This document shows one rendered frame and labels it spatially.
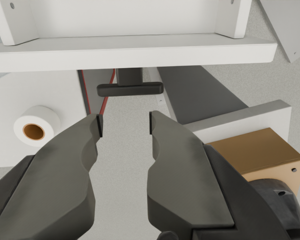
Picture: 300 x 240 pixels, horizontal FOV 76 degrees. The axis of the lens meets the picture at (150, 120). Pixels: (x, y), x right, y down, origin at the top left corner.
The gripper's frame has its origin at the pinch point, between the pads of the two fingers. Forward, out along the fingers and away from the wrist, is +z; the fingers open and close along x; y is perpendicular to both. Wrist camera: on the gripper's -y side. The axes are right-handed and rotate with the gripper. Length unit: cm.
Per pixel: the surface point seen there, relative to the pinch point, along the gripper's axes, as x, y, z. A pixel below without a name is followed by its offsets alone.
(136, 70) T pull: 0.8, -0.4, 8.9
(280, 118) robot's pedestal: 32.1, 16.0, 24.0
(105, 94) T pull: -2.7, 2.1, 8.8
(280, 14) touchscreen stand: 76, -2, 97
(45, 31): -10.5, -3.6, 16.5
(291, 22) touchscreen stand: 83, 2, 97
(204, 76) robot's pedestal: 28, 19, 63
